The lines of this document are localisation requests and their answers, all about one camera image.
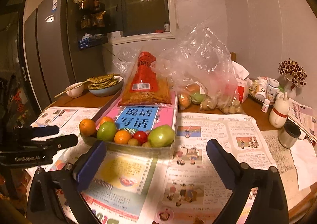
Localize brown round fruit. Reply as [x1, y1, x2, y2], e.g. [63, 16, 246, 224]
[79, 118, 96, 137]

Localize green apple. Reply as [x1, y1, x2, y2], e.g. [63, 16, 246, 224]
[148, 125, 175, 148]
[97, 122, 117, 141]

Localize small yellow longan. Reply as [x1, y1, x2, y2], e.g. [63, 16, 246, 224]
[142, 141, 151, 147]
[127, 138, 140, 146]

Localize red cherry tomato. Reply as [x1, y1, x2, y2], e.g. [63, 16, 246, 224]
[133, 131, 148, 145]

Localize small orange tangerine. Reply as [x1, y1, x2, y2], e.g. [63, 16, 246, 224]
[99, 116, 115, 125]

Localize small white bowl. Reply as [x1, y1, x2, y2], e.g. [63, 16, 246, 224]
[66, 82, 84, 98]

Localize wooden chopsticks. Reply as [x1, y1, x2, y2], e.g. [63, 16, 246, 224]
[55, 80, 88, 99]

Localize steel cup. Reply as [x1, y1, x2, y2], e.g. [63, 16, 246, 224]
[278, 120, 301, 148]

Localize blue bowl of pancakes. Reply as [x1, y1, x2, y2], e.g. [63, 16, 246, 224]
[88, 73, 124, 97]

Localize grey refrigerator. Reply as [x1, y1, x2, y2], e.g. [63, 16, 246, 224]
[24, 0, 106, 109]

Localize newspaper on table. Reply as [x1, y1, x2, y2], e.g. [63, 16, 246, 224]
[26, 104, 288, 223]

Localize white rabbit figurine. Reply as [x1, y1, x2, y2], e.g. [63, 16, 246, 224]
[269, 92, 290, 129]

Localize pink Chinese workbook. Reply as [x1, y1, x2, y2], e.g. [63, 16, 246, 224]
[92, 92, 178, 132]

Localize small white pill bottle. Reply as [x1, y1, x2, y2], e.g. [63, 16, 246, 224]
[261, 99, 270, 113]

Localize red orange snack bag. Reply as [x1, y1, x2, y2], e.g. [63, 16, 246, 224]
[119, 51, 172, 107]

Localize white medicine bottle left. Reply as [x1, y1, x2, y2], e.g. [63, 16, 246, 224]
[255, 80, 267, 102]

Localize white medicine bottle large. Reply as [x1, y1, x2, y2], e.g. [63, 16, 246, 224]
[266, 78, 279, 103]

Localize dark storage shelf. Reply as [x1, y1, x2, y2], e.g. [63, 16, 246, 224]
[78, 0, 108, 50]

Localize red white carton box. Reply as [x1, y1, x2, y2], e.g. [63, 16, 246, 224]
[236, 78, 249, 103]

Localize dried flower bouquet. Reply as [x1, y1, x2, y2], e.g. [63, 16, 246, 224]
[278, 59, 307, 90]

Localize large clear plastic bag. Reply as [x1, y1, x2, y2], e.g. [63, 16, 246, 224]
[113, 23, 243, 114]

